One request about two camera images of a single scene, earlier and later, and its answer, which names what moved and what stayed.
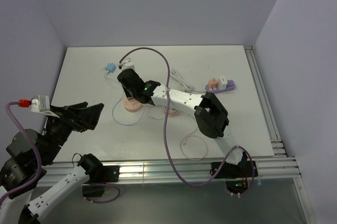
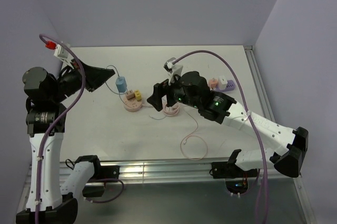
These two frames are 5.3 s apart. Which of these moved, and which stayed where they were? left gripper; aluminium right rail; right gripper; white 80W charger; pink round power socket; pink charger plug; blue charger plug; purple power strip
Moved: blue charger plug; left gripper; right gripper
Stayed: pink round power socket; aluminium right rail; purple power strip; pink charger plug; white 80W charger
